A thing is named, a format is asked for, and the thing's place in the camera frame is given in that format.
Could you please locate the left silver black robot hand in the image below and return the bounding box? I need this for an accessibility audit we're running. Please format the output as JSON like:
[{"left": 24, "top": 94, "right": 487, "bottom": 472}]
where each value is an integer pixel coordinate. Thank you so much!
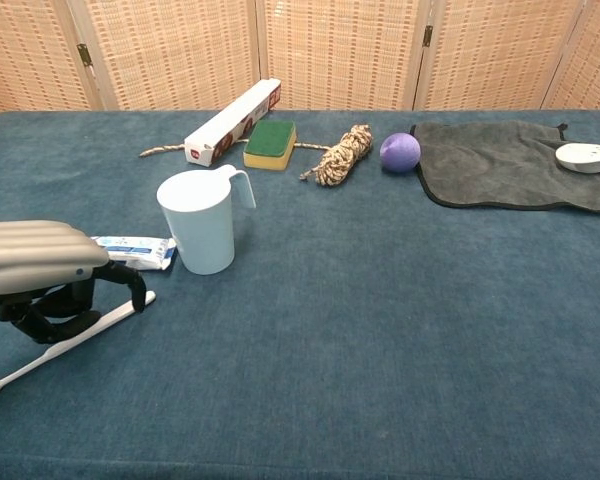
[{"left": 0, "top": 219, "right": 147, "bottom": 345}]

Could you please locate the white toothbrush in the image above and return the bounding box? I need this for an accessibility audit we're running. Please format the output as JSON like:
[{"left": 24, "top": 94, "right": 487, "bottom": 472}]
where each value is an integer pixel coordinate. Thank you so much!
[{"left": 0, "top": 290, "right": 157, "bottom": 405}]

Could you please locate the blue white toothpaste tube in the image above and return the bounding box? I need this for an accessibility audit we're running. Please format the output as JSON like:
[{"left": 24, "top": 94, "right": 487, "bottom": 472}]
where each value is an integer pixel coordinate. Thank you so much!
[{"left": 90, "top": 235, "right": 178, "bottom": 272}]

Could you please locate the white plastic cup with handle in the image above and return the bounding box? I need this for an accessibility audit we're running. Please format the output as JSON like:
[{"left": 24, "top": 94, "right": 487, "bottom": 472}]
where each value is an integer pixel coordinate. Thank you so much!
[{"left": 156, "top": 164, "right": 258, "bottom": 276}]

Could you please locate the long white cardboard box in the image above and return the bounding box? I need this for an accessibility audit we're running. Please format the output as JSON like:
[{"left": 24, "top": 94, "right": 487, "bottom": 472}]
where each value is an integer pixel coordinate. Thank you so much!
[{"left": 183, "top": 78, "right": 283, "bottom": 169}]

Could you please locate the green yellow sponge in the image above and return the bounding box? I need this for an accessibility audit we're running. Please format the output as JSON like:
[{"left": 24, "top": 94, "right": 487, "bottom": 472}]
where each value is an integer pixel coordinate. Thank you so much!
[{"left": 242, "top": 119, "right": 298, "bottom": 172}]

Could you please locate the blue tablecloth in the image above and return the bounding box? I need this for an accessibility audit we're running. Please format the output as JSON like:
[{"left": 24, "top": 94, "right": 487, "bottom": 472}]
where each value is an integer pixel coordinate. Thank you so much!
[{"left": 0, "top": 109, "right": 600, "bottom": 480}]

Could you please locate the bamboo folding screen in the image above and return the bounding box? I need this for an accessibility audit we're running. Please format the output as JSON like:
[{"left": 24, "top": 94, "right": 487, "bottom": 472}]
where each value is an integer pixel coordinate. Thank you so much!
[{"left": 0, "top": 0, "right": 600, "bottom": 120}]

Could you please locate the purple ball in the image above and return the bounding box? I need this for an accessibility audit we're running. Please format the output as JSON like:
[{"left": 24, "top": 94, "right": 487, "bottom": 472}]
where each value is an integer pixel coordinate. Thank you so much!
[{"left": 379, "top": 132, "right": 422, "bottom": 175}]

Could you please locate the grey cloth with black trim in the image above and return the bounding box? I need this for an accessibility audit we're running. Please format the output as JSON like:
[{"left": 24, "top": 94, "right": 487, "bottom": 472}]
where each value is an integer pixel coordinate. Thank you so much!
[{"left": 409, "top": 121, "right": 600, "bottom": 216}]

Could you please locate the white computer mouse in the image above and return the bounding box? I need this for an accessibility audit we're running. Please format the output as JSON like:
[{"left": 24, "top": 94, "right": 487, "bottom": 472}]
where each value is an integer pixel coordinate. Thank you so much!
[{"left": 554, "top": 142, "right": 600, "bottom": 175}]

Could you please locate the beige braided rope bundle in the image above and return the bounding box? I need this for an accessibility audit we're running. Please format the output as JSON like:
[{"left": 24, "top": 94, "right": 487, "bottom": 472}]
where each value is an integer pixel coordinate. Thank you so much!
[{"left": 138, "top": 123, "right": 375, "bottom": 188}]

